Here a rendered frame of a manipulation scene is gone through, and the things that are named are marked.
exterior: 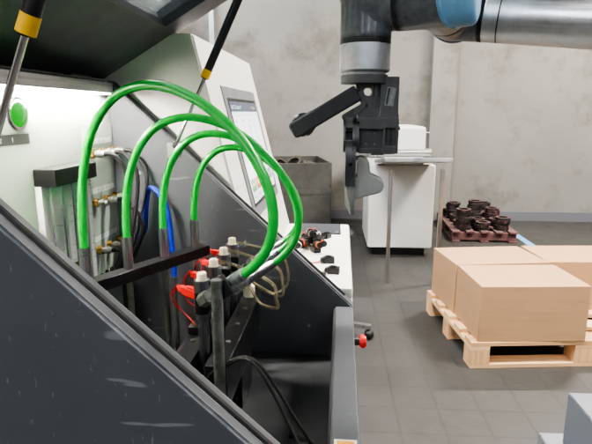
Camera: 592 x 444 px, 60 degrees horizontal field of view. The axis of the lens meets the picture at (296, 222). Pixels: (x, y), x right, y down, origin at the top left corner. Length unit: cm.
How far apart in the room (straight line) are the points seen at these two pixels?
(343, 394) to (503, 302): 222
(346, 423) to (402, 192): 430
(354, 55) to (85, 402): 56
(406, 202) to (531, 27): 422
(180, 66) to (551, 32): 74
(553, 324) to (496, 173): 413
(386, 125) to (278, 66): 602
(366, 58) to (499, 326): 243
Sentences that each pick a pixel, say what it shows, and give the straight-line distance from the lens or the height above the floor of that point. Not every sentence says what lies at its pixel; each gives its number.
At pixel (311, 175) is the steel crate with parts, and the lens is 565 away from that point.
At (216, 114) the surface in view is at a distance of 69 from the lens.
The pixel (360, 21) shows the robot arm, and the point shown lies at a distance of 78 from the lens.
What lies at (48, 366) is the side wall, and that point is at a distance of 59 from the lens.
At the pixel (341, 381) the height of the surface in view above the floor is 95.
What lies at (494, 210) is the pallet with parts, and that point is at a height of 27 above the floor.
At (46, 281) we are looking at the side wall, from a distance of 55.
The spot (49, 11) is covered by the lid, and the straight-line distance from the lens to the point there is 86.
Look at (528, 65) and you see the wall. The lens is 715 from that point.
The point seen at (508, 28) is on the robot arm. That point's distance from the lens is 87.
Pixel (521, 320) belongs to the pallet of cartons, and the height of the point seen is 28.
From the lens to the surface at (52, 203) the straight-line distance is 96.
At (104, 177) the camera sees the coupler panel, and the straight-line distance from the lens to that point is 117.
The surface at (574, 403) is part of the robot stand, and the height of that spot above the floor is 89.
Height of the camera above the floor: 138
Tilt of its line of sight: 12 degrees down
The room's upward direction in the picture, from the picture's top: straight up
